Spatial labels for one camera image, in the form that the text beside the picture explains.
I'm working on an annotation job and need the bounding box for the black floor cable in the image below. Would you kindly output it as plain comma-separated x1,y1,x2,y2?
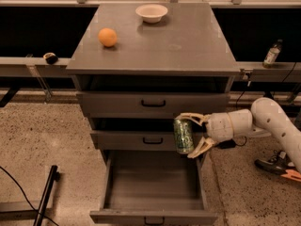
0,166,60,226

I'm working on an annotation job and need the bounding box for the grey drawer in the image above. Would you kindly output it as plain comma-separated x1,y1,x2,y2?
90,151,217,226
77,91,230,119
91,131,176,152

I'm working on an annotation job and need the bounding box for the top grey drawer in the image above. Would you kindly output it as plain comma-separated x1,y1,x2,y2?
77,91,230,119

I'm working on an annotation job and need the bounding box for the orange fruit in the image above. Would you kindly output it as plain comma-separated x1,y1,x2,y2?
98,28,118,47

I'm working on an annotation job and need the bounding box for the bottom grey drawer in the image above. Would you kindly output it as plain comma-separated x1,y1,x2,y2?
90,151,217,226

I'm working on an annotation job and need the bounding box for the grey metal rail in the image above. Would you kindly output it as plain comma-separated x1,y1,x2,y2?
0,57,70,77

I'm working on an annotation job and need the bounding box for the black power adapter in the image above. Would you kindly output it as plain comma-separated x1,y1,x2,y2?
217,139,236,149

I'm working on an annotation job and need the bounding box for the clear plastic bottle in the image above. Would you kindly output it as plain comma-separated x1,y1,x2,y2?
262,40,283,68

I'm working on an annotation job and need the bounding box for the black metal stand leg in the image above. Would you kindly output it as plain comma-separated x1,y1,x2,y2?
33,165,59,226

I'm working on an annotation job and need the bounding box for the grey drawer cabinet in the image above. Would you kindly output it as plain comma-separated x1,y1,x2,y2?
65,2,242,162

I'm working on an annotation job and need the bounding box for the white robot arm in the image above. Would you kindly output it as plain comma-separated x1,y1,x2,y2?
177,97,301,173

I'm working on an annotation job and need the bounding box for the middle grey drawer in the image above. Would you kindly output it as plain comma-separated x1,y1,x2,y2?
91,131,176,152

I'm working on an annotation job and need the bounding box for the black power cable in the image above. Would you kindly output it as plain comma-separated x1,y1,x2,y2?
234,61,297,147

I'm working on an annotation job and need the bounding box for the black tape measure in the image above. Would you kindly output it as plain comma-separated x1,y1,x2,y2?
43,53,58,65

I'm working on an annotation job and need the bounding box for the white paper bowl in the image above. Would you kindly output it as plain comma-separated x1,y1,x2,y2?
135,4,168,24

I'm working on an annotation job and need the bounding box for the green soda can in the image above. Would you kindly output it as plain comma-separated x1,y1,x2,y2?
173,119,194,154

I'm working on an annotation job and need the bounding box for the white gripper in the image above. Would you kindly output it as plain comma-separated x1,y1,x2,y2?
176,109,270,158

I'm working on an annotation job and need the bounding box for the black orange sneaker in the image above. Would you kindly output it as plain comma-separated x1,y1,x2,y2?
254,151,301,182

